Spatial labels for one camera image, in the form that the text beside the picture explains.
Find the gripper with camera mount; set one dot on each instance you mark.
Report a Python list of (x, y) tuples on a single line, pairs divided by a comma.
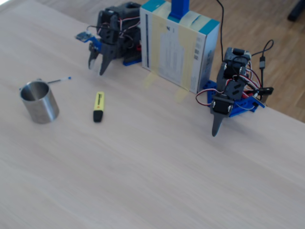
[(108, 53)]

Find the gripper without camera mount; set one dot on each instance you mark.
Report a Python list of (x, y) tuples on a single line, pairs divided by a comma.
[(221, 107)]

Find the blue ballpoint pen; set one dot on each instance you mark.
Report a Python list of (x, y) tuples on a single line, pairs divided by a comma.
[(59, 80)]

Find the silver metal cup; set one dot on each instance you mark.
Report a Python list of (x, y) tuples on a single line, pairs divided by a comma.
[(40, 107)]

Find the small red connector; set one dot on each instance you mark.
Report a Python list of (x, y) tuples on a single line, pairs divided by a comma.
[(138, 47)]

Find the yellow highlighter black cap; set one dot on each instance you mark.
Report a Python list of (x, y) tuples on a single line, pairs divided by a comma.
[(98, 102)]

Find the yellow masking tape strip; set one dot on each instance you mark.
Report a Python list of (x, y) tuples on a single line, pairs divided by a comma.
[(181, 95), (149, 81)]

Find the black plug connector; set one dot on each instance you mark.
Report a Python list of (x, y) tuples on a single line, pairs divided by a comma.
[(265, 91)]

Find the white teal cardboard box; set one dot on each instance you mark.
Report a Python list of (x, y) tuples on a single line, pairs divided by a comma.
[(171, 47)]

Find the black chair base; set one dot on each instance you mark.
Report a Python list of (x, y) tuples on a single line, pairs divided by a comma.
[(297, 12)]

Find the blue camera mount bracket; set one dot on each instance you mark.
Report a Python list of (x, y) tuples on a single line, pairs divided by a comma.
[(95, 43)]

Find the small camera circuit board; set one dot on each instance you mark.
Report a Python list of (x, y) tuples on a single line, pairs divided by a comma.
[(83, 36)]

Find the large blue arm base plate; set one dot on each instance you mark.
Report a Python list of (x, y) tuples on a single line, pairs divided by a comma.
[(243, 105)]

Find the small blue arm base plate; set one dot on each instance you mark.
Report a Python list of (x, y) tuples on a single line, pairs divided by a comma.
[(131, 62)]

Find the grey robot arm without camera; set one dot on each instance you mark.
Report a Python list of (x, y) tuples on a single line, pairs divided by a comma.
[(234, 89)]

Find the grey robot arm carrying camera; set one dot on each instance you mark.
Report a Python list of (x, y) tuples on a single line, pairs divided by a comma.
[(119, 12)]

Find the blue camera post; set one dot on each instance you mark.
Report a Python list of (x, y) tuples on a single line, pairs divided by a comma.
[(178, 9)]

